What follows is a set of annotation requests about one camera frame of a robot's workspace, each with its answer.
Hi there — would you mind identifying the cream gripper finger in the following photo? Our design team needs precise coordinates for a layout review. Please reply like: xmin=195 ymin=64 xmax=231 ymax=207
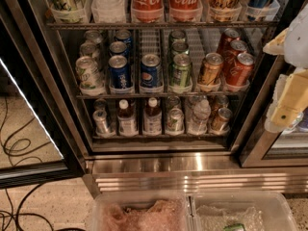
xmin=263 ymin=29 xmax=288 ymax=56
xmin=269 ymin=68 xmax=308 ymax=128

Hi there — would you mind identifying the brown tea bottle white cap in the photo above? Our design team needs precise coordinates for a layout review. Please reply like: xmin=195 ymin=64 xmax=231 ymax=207
xmin=143 ymin=97 xmax=162 ymax=136

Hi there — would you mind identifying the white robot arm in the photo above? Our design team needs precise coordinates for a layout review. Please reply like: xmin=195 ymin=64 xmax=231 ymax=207
xmin=263 ymin=5 xmax=308 ymax=133

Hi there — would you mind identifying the red coca-cola bottle right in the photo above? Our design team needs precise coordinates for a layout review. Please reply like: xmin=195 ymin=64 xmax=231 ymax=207
xmin=168 ymin=0 xmax=202 ymax=22

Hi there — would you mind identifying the red coca-cola bottle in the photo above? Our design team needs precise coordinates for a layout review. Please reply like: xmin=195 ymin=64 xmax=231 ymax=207
xmin=131 ymin=0 xmax=164 ymax=23
xmin=168 ymin=0 xmax=202 ymax=22

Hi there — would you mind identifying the stainless steel fridge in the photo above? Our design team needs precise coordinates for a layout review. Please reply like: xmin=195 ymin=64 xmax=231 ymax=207
xmin=20 ymin=0 xmax=308 ymax=194

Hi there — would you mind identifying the green silver can bottom shelf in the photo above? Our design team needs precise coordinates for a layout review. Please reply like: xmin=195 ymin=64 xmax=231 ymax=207
xmin=166 ymin=108 xmax=184 ymax=136

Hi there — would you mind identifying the red coca-cola bottle left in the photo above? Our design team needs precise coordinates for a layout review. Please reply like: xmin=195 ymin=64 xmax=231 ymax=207
xmin=131 ymin=0 xmax=164 ymax=23

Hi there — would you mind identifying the brown tea bottle left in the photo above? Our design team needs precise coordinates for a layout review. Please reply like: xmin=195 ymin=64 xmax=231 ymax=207
xmin=117 ymin=99 xmax=138 ymax=137

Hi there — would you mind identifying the clear ribbed water bottle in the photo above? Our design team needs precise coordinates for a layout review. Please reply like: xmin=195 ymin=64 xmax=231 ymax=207
xmin=91 ymin=0 xmax=126 ymax=23

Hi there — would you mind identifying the open glass fridge door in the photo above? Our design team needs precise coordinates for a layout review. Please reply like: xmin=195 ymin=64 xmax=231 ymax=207
xmin=0 ymin=0 xmax=87 ymax=189

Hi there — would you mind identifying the red can front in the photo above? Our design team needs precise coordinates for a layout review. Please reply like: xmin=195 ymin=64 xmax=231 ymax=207
xmin=225 ymin=53 xmax=254 ymax=91

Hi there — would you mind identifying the red can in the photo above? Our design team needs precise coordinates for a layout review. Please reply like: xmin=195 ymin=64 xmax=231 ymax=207
xmin=217 ymin=28 xmax=241 ymax=54
xmin=225 ymin=53 xmax=254 ymax=91
xmin=222 ymin=39 xmax=248 ymax=75

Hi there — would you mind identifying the red can middle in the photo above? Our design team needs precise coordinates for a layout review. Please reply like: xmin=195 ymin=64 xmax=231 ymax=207
xmin=222 ymin=39 xmax=248 ymax=75

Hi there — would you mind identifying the red can rear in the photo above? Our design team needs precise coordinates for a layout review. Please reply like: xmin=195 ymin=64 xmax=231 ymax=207
xmin=217 ymin=28 xmax=241 ymax=54

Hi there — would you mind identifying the gold can bottom rear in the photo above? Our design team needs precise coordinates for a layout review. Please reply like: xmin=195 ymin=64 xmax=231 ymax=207
xmin=212 ymin=95 xmax=229 ymax=110

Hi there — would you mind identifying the gold black tall can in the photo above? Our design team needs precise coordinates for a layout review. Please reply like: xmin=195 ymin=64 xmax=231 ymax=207
xmin=208 ymin=0 xmax=240 ymax=22

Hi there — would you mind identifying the gold orange can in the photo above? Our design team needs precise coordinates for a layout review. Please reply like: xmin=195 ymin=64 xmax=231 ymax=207
xmin=197 ymin=53 xmax=224 ymax=91

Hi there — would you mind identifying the gold can bottom front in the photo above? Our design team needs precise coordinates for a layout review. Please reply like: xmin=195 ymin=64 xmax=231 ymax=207
xmin=210 ymin=108 xmax=233 ymax=135

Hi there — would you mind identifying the blue pepsi can centre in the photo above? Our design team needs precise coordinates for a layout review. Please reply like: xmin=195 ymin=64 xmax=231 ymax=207
xmin=141 ymin=54 xmax=164 ymax=93

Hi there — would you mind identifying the blue pepsi can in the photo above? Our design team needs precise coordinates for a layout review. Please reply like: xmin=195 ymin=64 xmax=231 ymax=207
xmin=141 ymin=54 xmax=164 ymax=93
xmin=115 ymin=29 xmax=133 ymax=45
xmin=109 ymin=41 xmax=129 ymax=58
xmin=108 ymin=55 xmax=133 ymax=93

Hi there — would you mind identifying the clear plastic bin right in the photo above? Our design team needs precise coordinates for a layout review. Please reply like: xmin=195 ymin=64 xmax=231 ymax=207
xmin=190 ymin=191 xmax=298 ymax=231

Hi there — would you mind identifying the clear plastic bin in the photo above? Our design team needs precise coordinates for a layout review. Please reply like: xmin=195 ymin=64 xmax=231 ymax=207
xmin=190 ymin=191 xmax=298 ymax=231
xmin=88 ymin=190 xmax=193 ymax=231

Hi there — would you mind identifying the green can in bin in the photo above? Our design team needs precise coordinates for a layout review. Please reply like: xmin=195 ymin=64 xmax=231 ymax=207
xmin=223 ymin=223 xmax=246 ymax=231

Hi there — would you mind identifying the blue pepsi can rear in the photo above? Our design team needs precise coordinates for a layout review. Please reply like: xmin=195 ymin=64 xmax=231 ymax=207
xmin=115 ymin=29 xmax=133 ymax=45

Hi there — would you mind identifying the blue pepsi can middle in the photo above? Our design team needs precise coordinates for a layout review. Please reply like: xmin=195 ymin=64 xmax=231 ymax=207
xmin=109 ymin=41 xmax=129 ymax=58

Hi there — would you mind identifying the blue pepsi can front left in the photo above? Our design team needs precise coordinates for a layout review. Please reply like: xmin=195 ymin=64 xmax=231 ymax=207
xmin=108 ymin=55 xmax=133 ymax=93

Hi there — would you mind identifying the white green can rear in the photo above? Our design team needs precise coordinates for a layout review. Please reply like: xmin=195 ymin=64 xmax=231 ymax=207
xmin=84 ymin=30 xmax=103 ymax=45

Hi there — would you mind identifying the silver slim can rear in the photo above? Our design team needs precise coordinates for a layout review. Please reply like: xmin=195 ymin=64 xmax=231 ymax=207
xmin=93 ymin=98 xmax=108 ymax=111

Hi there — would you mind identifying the silver slim can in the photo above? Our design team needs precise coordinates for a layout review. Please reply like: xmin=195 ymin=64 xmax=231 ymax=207
xmin=93 ymin=98 xmax=108 ymax=111
xmin=92 ymin=109 xmax=114 ymax=138

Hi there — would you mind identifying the white green can middle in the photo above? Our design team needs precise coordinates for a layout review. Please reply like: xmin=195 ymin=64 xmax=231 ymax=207
xmin=80 ymin=41 xmax=100 ymax=64

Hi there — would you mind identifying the white green can front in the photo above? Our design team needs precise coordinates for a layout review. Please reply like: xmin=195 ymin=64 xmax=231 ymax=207
xmin=75 ymin=56 xmax=106 ymax=96

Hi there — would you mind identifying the silver slim can front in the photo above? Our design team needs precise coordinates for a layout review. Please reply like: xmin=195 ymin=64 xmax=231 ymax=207
xmin=92 ymin=109 xmax=114 ymax=138

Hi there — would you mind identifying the clear plastic bin left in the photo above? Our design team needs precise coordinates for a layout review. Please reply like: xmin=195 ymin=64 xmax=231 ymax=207
xmin=88 ymin=190 xmax=193 ymax=231

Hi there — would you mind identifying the green white tall can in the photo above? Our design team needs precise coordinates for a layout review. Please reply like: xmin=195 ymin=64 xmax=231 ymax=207
xmin=50 ymin=0 xmax=92 ymax=24

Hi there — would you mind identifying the black floor cable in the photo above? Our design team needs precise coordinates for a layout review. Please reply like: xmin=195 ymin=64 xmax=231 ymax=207
xmin=0 ymin=94 xmax=87 ymax=231

